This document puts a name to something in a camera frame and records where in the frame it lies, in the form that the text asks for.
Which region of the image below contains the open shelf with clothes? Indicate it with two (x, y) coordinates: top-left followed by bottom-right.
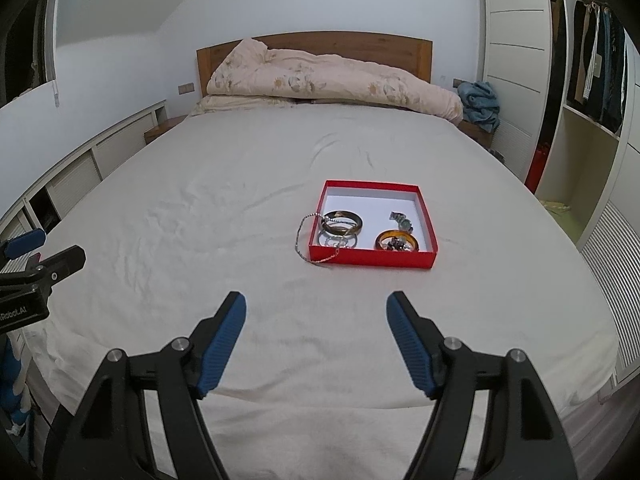
(536, 0), (639, 248)

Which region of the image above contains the low white slatted cabinet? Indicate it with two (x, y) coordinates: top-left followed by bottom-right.
(1, 101), (166, 237)

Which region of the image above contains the brown bangle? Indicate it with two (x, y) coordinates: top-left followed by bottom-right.
(320, 210), (363, 236)

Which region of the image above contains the wooden nightstand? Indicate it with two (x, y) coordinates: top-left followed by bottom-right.
(458, 120), (494, 150)
(144, 115), (186, 145)

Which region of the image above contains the blue crumpled cloth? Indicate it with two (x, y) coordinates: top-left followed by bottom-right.
(458, 81), (500, 133)

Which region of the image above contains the red jewelry box tray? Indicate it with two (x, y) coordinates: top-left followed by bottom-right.
(303, 180), (438, 270)

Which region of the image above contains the red object by wardrobe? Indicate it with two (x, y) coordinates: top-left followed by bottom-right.
(525, 143), (550, 194)

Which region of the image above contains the wooden headboard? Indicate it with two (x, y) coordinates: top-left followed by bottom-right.
(196, 30), (433, 96)

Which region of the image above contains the amber orange bangle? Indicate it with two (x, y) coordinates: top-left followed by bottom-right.
(374, 230), (420, 252)

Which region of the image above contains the silver chain necklace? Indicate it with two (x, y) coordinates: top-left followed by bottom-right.
(293, 211), (362, 267)

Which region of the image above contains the silver bangle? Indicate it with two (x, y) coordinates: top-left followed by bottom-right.
(317, 231), (358, 249)

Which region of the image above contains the white bed sheet mattress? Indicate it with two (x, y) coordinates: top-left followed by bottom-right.
(19, 104), (618, 480)

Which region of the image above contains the wooden right nightstand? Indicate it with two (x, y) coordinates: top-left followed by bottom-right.
(458, 120), (494, 150)

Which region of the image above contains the white wardrobe cabinet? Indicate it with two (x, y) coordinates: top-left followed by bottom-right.
(483, 0), (551, 181)

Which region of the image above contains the wooden left nightstand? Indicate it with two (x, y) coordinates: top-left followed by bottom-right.
(144, 115), (186, 145)

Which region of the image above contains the beige floral duvet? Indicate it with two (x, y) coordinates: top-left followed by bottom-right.
(204, 38), (463, 125)

